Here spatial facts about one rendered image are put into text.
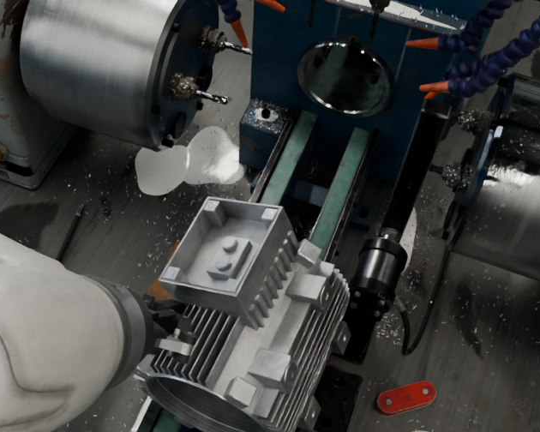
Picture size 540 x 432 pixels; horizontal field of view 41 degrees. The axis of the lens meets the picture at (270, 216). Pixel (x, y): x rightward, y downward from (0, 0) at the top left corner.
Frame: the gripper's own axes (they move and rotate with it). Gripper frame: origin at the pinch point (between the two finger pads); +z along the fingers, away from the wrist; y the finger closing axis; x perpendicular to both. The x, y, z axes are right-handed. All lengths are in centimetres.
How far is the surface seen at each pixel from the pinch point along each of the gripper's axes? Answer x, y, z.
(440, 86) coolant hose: -33.5, -19.2, 6.9
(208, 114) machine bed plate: -29, 17, 52
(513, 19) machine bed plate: -70, -30, 76
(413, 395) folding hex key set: 3.1, -30.0, 31.2
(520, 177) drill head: -27.5, -31.5, 12.5
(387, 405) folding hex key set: 5.6, -26.9, 29.8
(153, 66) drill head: -27.0, 15.4, 12.9
